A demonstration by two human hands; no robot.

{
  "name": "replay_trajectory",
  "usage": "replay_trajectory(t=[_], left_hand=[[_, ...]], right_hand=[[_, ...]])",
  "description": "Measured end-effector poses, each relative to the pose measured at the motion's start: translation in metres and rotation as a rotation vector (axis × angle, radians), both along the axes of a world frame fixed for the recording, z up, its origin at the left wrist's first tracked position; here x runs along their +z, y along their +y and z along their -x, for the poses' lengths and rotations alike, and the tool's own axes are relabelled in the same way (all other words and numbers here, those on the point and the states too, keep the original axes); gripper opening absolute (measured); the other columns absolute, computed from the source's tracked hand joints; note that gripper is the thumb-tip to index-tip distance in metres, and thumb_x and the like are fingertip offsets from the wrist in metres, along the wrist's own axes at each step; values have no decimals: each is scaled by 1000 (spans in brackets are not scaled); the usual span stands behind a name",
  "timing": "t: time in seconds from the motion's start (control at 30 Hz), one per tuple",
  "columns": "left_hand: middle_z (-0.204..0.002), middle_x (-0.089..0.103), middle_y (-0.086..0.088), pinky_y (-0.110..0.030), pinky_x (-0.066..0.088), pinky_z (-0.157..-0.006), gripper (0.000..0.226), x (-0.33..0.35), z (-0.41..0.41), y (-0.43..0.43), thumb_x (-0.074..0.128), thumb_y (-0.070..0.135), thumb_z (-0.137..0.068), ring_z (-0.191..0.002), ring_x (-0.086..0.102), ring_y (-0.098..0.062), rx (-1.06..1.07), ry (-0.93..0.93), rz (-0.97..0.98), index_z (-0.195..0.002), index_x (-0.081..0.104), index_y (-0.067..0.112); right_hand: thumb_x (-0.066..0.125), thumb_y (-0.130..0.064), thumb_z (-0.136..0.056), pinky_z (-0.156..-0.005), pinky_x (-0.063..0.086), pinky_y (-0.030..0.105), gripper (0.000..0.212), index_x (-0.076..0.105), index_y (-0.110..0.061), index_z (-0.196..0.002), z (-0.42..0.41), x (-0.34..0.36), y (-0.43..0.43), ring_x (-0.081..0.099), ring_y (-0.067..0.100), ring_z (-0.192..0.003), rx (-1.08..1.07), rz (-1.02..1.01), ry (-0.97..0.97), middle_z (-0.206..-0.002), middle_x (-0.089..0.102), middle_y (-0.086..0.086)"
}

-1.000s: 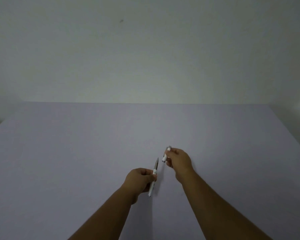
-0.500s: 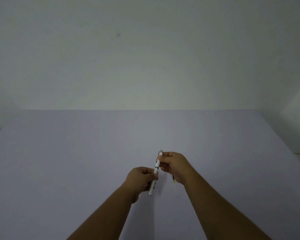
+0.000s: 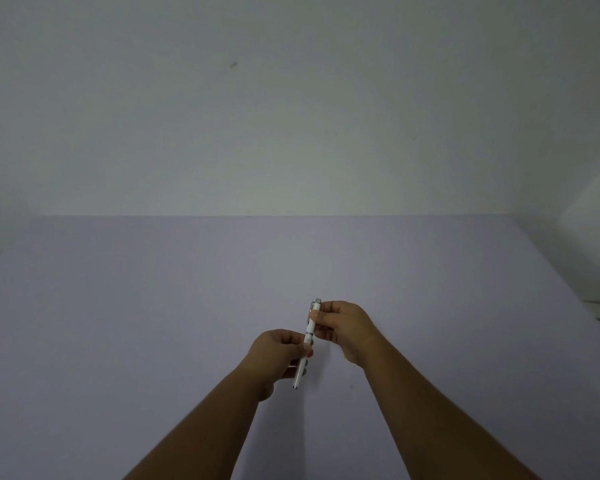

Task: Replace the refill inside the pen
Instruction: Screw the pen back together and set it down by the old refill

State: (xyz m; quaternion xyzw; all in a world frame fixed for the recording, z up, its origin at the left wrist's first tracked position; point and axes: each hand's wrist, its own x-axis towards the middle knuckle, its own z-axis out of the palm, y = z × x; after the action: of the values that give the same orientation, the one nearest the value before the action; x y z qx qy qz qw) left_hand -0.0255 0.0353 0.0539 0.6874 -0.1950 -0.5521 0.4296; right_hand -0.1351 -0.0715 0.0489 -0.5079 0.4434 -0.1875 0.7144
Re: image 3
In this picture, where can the person's left hand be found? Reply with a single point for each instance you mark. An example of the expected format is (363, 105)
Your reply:
(272, 357)

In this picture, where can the person's right hand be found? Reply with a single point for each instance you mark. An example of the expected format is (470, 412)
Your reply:
(347, 329)

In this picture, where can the person's left thumb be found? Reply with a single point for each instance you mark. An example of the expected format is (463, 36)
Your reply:
(295, 336)

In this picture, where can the person's right thumb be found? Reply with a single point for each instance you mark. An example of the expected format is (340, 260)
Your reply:
(331, 306)

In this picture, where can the white and silver pen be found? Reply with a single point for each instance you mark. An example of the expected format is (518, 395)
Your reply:
(307, 339)

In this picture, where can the person's left forearm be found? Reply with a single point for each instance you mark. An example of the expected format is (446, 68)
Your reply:
(205, 434)

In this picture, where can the person's right forearm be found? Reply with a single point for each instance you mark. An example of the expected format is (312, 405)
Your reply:
(430, 419)

